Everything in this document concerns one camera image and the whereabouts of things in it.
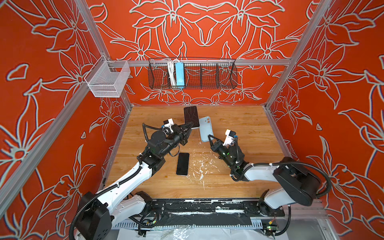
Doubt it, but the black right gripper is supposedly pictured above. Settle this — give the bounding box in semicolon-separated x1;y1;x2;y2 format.
208;134;235;171

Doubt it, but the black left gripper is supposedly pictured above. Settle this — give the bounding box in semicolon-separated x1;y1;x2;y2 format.
159;121;192;158

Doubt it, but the white phone case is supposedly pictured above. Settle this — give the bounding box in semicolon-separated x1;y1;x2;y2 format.
199;116;214;143

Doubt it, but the black phone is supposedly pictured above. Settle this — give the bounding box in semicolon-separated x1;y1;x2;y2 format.
176;153;190;176

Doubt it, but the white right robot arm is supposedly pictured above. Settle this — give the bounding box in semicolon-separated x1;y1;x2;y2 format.
208;135;333;216

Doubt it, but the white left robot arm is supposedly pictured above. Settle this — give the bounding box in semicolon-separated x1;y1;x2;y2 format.
69;122;193;240

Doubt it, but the light blue box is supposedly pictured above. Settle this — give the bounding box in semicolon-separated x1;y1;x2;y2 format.
175;62;185;89

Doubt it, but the clear acrylic bin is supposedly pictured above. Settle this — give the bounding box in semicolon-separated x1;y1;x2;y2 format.
85;56;131;98

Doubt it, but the aluminium back crossbar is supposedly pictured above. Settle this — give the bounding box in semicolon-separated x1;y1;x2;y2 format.
107;59;291;68

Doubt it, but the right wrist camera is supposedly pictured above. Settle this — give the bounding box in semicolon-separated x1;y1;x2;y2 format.
223;129;237;147

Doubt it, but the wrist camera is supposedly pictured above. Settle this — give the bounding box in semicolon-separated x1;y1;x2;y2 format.
162;119;174;132
223;129;237;147

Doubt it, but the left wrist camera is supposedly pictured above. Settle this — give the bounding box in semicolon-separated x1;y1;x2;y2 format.
162;119;174;132

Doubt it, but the black wire basket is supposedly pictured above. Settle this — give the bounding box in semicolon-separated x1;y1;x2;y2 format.
148;57;239;90

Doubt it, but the white coiled cable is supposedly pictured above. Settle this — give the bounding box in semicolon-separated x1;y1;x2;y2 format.
167;59;177;88

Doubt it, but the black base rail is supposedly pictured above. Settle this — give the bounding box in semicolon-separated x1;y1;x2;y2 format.
144;199;287;229

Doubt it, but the aluminium frame post left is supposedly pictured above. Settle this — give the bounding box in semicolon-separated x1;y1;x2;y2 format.
75;1;132;110

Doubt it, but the aluminium frame post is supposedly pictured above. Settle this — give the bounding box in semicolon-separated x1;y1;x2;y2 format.
75;1;132;110
264;0;332;110

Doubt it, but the aluminium frame post right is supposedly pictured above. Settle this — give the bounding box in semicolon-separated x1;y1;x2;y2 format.
264;0;332;110

